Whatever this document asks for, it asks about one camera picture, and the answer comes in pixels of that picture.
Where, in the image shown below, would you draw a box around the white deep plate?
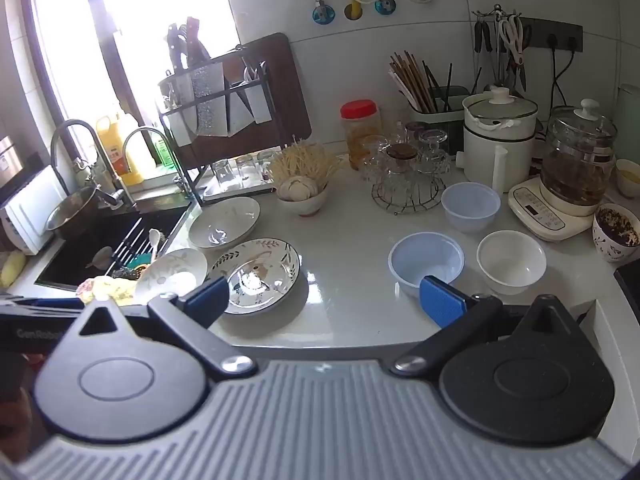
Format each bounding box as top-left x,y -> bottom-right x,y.
188,197 -> 261,251

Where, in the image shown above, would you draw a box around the white ceramic bowl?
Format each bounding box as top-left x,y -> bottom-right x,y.
476,230 -> 547,295

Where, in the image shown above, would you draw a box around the person's left hand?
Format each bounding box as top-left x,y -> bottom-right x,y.
0,355 -> 46,461

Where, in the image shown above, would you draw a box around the mint green electric kettle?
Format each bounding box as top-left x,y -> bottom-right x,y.
614,84 -> 640,161

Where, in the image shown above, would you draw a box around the brown cutting board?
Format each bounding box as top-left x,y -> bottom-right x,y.
170,32 -> 312,171

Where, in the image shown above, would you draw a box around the leaf patterned plate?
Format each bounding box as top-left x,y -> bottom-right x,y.
134,248 -> 208,306

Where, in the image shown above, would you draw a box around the black power cable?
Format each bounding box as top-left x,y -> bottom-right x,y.
547,35 -> 577,111

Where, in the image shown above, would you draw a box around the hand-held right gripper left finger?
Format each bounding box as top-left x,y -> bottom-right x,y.
75,276 -> 257,381

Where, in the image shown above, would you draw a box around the steel pot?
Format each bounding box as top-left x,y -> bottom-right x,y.
46,186 -> 108,241

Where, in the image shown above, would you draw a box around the white electric cooker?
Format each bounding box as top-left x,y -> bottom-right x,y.
455,86 -> 540,194

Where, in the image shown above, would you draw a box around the silver rice cooker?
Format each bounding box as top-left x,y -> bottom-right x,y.
0,135 -> 23,176

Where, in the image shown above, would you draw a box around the hanging scissors and utensils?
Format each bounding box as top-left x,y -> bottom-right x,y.
472,4 -> 531,91

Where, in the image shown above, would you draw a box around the window frame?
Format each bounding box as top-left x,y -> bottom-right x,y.
30,0 -> 241,181

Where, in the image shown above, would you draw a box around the dried noodle bundle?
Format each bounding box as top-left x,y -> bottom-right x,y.
268,142 -> 343,186

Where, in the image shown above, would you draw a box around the white-handled scissors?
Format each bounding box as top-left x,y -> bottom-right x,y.
500,15 -> 528,88

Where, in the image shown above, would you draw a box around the white microwave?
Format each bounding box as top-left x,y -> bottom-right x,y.
0,165 -> 68,256

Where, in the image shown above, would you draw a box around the blue plastic bowl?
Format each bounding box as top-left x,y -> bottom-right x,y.
441,182 -> 501,233
388,232 -> 465,298

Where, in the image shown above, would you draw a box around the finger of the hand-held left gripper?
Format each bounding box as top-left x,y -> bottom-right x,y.
0,296 -> 86,310

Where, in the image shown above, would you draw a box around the small curved faucet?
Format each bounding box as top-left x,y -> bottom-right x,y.
122,127 -> 183,186

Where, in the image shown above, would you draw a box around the black induction cooktop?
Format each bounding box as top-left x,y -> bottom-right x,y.
614,260 -> 640,311

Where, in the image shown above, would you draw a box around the dark-handled knife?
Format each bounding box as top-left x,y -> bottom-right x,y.
166,24 -> 184,73
184,16 -> 211,68

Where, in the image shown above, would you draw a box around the small beige bowl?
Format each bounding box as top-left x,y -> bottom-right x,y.
276,182 -> 328,217

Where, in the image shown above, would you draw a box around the white utensil holder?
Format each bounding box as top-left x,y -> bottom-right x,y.
162,109 -> 198,148
247,87 -> 273,123

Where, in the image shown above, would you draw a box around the sink drain rack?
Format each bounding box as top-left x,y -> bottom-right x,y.
112,220 -> 166,271

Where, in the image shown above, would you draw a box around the bundle of wooden chopsticks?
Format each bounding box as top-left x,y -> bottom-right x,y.
389,51 -> 438,113

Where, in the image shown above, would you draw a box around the patterned cleaver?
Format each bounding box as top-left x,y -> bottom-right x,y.
189,64 -> 227,138

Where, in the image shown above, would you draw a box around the red-lidded glass jar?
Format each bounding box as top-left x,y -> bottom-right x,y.
341,100 -> 381,171

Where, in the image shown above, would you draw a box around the wire glass rack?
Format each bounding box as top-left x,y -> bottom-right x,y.
371,175 -> 446,214

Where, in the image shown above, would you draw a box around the yellow cloth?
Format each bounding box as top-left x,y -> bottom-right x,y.
76,275 -> 138,307

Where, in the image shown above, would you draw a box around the black wall power strip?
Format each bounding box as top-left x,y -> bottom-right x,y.
517,17 -> 584,53

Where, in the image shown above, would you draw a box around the yellow detergent bottle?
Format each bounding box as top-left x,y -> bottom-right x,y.
95,112 -> 151,186

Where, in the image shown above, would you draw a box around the glass health kettle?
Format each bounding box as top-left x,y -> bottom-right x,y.
540,99 -> 617,216

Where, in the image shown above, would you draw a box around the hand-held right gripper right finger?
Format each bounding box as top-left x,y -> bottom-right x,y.
390,275 -> 576,378

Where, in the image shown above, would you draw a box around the black sink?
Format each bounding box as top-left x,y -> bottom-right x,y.
35,199 -> 201,292

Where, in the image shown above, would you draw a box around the black dish rack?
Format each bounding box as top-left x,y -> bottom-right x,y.
157,47 -> 281,196

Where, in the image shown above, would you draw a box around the tall grey faucet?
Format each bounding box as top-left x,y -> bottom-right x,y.
50,119 -> 126,207

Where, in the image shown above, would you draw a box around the small cup with yellow liquid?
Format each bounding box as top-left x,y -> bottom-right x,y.
615,159 -> 640,198

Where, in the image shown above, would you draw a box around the patterned bowl with dark food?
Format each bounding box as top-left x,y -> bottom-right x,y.
593,203 -> 640,263

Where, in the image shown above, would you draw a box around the metal tray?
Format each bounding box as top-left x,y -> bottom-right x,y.
202,177 -> 277,200

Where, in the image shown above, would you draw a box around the group of upturned glasses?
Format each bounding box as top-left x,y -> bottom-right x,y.
360,121 -> 448,192

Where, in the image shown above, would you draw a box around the yellow bagged item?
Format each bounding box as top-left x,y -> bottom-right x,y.
0,251 -> 27,288

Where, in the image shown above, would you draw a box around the green bottle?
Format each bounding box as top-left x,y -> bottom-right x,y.
152,132 -> 173,166

